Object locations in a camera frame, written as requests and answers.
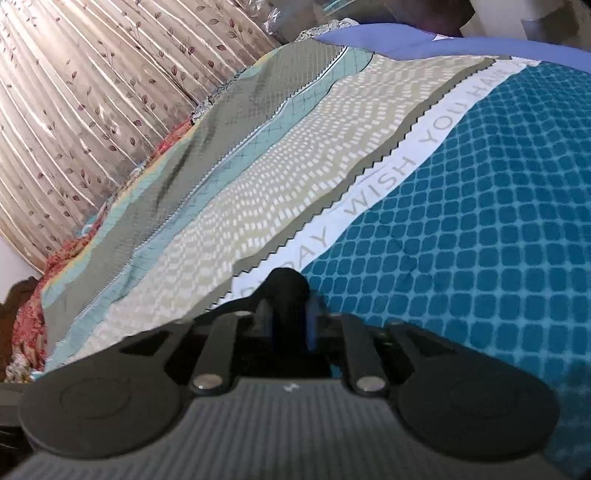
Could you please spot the periwinkle blue pillow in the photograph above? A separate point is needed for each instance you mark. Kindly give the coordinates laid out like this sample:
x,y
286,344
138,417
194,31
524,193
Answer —
x,y
461,46

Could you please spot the red floral cloth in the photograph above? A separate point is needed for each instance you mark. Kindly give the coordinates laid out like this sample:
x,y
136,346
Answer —
x,y
32,318

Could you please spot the floral beige curtain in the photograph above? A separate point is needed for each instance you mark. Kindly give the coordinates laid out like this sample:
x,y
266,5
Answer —
x,y
92,106

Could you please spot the dark furniture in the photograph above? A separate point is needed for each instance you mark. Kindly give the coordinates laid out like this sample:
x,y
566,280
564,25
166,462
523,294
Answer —
x,y
498,18

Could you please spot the patterned striped bedsheet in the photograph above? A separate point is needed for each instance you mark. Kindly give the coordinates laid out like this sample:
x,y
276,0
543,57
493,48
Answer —
x,y
461,207

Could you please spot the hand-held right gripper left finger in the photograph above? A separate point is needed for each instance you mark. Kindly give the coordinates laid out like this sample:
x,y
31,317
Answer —
x,y
277,330

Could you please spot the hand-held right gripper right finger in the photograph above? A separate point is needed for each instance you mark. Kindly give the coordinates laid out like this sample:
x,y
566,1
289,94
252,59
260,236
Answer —
x,y
312,326

